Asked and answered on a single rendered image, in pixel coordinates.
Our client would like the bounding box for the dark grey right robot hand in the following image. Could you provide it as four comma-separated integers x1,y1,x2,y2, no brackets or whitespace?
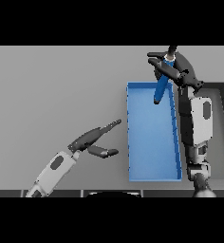
146,50,205,94

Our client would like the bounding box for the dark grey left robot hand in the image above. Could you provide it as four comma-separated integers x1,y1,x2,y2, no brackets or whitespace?
66,119,122,159

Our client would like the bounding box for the blue pipe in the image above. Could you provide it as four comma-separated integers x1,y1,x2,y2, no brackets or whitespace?
153,46,178,105

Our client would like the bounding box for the blue bin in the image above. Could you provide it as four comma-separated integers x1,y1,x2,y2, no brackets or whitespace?
125,81,183,182

